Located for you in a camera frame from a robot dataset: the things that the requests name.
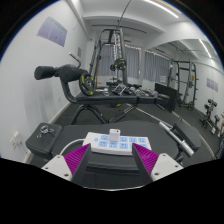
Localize black power rack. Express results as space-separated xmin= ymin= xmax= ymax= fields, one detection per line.
xmin=168 ymin=59 xmax=198 ymax=112

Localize white power strip blue sockets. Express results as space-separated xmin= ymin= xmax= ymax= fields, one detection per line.
xmin=82 ymin=131 xmax=153 ymax=157

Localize white wall socket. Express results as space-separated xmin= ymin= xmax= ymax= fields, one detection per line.
xmin=9 ymin=131 xmax=23 ymax=149

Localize long ceiling light strip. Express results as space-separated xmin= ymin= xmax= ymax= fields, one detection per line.
xmin=198 ymin=38 xmax=213 ymax=59
xmin=143 ymin=0 xmax=180 ymax=19

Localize black weight plate on machine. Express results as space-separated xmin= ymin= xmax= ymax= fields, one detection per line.
xmin=109 ymin=58 xmax=128 ymax=72

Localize small purple wall poster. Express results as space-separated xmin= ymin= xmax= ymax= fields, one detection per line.
xmin=205 ymin=77 xmax=219 ymax=93

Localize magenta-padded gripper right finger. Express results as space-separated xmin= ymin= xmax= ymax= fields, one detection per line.
xmin=132 ymin=143 xmax=184 ymax=185

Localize silver barbell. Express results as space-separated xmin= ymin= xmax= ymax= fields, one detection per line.
xmin=158 ymin=121 xmax=195 ymax=158

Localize grey cable weight machine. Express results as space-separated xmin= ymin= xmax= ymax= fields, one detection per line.
xmin=88 ymin=27 xmax=129 ymax=88

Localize small white charger block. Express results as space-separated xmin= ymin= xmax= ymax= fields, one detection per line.
xmin=109 ymin=128 xmax=121 ymax=144

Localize grey window curtain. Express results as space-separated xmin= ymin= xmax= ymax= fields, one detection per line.
xmin=97 ymin=44 xmax=141 ymax=80
xmin=143 ymin=49 xmax=171 ymax=84

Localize metal clip with ring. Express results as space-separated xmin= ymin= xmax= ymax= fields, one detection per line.
xmin=36 ymin=124 xmax=55 ymax=138

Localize black padded seat cushion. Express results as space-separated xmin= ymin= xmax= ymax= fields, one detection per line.
xmin=173 ymin=120 xmax=203 ymax=153

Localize black box panel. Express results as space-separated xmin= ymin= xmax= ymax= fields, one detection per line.
xmin=154 ymin=82 xmax=179 ymax=113

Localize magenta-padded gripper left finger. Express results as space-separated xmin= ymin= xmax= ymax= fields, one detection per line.
xmin=41 ymin=143 xmax=92 ymax=185

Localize group of chrome dumbbells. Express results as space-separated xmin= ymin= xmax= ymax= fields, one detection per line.
xmin=106 ymin=79 xmax=158 ymax=98

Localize black bench with leg rollers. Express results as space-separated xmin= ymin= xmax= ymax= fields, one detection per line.
xmin=34 ymin=52 xmax=171 ymax=125

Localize wide black padded bench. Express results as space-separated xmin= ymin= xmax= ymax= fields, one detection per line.
xmin=25 ymin=119 xmax=181 ymax=189

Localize white power strip cable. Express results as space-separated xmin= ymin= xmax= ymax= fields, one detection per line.
xmin=59 ymin=138 xmax=85 ymax=157

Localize black yellow weight plate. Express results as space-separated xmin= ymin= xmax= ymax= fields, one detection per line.
xmin=78 ymin=73 xmax=96 ymax=97

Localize black yellow exercise machine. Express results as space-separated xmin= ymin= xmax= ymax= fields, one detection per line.
xmin=199 ymin=98 xmax=223 ymax=134

